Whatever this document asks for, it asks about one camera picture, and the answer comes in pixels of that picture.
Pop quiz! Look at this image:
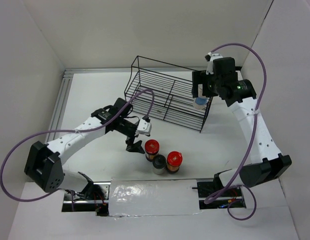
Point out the red lid spice jar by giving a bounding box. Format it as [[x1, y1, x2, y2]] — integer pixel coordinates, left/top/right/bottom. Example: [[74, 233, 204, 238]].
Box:
[[166, 151, 183, 174], [144, 139, 160, 162]]

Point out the black lid white bottle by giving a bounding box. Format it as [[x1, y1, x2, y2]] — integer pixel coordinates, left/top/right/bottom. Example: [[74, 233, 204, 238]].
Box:
[[152, 154, 167, 175]]

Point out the black wire rack basket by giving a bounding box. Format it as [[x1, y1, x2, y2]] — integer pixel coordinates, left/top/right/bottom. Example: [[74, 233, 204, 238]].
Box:
[[124, 55, 213, 133]]

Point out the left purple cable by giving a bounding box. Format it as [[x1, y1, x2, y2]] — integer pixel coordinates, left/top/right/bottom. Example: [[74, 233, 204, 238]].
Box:
[[0, 89, 155, 203]]

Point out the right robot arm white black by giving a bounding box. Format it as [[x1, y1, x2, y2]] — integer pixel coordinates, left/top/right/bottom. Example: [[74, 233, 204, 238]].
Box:
[[191, 53, 292, 196]]

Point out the purple cable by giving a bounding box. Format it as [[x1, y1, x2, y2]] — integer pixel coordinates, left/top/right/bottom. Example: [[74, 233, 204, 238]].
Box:
[[0, 89, 155, 203], [203, 42, 268, 221]]

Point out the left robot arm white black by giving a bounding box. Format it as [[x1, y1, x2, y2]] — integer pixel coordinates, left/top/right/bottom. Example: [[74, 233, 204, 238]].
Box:
[[24, 98, 152, 200]]

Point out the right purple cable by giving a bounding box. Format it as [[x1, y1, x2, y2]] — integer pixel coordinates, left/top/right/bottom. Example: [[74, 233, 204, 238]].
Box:
[[203, 42, 268, 221]]

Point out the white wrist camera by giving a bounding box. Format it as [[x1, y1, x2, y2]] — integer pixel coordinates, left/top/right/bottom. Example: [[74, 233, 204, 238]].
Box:
[[135, 116, 152, 137], [205, 52, 223, 75]]

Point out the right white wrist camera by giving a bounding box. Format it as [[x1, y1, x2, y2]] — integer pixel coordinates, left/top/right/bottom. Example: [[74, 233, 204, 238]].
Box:
[[205, 52, 223, 75]]

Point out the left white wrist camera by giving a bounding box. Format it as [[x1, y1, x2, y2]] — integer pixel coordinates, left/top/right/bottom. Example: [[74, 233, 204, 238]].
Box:
[[135, 116, 152, 137]]

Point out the white foil tape sheet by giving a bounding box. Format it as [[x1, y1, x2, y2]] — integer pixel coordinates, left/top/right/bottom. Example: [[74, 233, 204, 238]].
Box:
[[108, 179, 201, 217]]

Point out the silver lid white bottle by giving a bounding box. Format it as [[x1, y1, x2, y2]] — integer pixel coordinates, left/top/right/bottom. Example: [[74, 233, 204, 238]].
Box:
[[193, 84, 208, 110]]

